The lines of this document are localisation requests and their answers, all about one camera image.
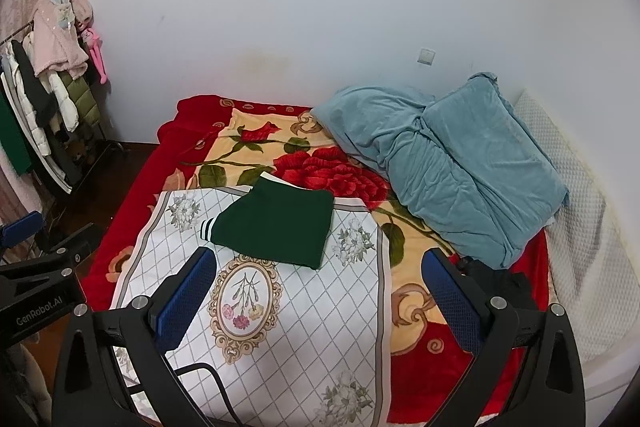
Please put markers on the black cloth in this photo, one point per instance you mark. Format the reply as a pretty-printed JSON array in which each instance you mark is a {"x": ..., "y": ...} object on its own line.
[{"x": 495, "y": 279}]

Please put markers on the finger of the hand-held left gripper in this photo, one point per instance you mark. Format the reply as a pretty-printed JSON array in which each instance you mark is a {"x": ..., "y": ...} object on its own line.
[
  {"x": 20, "y": 229},
  {"x": 80, "y": 244}
]

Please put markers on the white quilted mattress pad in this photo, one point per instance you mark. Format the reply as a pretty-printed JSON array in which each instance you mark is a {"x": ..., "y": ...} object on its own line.
[{"x": 590, "y": 227}]

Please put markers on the light blue quilt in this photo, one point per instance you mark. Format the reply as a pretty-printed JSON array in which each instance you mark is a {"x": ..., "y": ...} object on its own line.
[{"x": 450, "y": 177}]

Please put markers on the green hanging garment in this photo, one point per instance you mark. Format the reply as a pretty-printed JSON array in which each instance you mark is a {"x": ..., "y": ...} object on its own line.
[{"x": 12, "y": 142}]

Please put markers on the black hanging garment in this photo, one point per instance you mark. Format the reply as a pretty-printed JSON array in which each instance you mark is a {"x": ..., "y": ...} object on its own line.
[{"x": 32, "y": 82}]

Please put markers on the green varsity jacket white sleeves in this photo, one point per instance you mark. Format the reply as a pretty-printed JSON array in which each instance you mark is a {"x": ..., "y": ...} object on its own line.
[{"x": 280, "y": 222}]

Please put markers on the white wall switch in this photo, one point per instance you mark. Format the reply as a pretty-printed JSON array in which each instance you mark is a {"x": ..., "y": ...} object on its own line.
[{"x": 426, "y": 57}]

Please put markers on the pink fluffy garment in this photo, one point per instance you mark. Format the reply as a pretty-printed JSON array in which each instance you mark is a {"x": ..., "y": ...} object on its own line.
[{"x": 55, "y": 42}]

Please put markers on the white puffer jacket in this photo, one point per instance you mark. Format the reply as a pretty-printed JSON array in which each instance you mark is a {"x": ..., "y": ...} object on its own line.
[{"x": 30, "y": 127}]

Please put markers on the metal clothes rack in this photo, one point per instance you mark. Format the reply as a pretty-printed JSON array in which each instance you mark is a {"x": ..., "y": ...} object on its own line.
[{"x": 102, "y": 127}]

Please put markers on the olive green puffer vest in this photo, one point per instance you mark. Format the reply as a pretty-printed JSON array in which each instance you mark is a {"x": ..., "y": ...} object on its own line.
[{"x": 82, "y": 102}]

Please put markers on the brown plush toy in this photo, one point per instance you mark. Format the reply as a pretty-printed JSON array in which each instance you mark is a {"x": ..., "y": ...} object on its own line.
[{"x": 77, "y": 153}]

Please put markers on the bright pink hanging garment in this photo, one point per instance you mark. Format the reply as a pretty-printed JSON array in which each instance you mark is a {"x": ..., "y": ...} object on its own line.
[{"x": 97, "y": 57}]

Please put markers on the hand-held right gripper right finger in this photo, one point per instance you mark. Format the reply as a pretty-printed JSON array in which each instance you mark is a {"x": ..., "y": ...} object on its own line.
[{"x": 450, "y": 302}]

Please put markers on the red floral blanket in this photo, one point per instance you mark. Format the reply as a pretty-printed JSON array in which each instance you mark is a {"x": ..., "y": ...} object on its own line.
[{"x": 320, "y": 167}]

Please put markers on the white diamond-patterned floral cloth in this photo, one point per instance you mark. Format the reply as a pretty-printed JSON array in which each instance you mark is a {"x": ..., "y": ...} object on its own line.
[{"x": 300, "y": 332}]

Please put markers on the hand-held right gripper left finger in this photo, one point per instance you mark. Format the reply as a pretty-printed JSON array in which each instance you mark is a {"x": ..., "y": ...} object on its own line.
[{"x": 187, "y": 302}]

